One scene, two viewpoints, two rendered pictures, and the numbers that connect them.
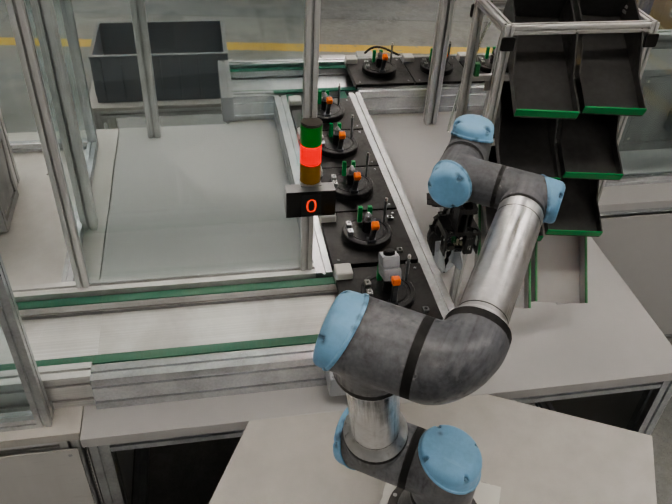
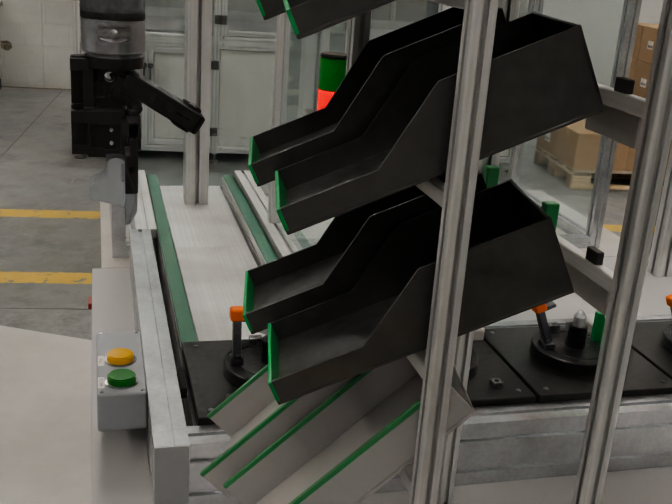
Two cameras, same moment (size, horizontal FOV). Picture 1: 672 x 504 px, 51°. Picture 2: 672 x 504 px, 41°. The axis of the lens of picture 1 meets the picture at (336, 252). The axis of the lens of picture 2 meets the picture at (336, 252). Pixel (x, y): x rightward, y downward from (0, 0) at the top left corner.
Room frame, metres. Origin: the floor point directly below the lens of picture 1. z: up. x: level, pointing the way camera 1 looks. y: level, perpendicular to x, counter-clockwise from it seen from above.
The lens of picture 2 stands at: (1.35, -1.34, 1.58)
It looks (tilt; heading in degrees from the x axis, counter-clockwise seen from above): 19 degrees down; 87
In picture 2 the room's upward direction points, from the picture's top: 4 degrees clockwise
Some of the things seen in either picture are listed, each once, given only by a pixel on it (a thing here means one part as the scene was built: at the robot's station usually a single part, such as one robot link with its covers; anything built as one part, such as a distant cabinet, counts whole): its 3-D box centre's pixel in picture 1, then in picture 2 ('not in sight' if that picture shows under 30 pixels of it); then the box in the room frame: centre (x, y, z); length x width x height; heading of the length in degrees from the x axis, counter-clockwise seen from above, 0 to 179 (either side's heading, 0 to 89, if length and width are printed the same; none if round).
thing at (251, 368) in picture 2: (387, 292); (270, 366); (1.34, -0.14, 0.98); 0.14 x 0.14 x 0.02
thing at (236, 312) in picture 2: (394, 287); (242, 331); (1.29, -0.15, 1.04); 0.04 x 0.02 x 0.08; 12
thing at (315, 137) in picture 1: (311, 133); (335, 73); (1.41, 0.07, 1.38); 0.05 x 0.05 x 0.05
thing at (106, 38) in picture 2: not in sight; (113, 38); (1.13, -0.24, 1.45); 0.08 x 0.08 x 0.05
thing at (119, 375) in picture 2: not in sight; (121, 380); (1.12, -0.17, 0.96); 0.04 x 0.04 x 0.02
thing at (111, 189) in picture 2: (456, 259); (113, 192); (1.13, -0.25, 1.27); 0.06 x 0.03 x 0.09; 12
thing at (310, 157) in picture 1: (310, 152); (332, 105); (1.41, 0.07, 1.33); 0.05 x 0.05 x 0.05
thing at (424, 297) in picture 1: (386, 298); (270, 377); (1.34, -0.14, 0.96); 0.24 x 0.24 x 0.02; 12
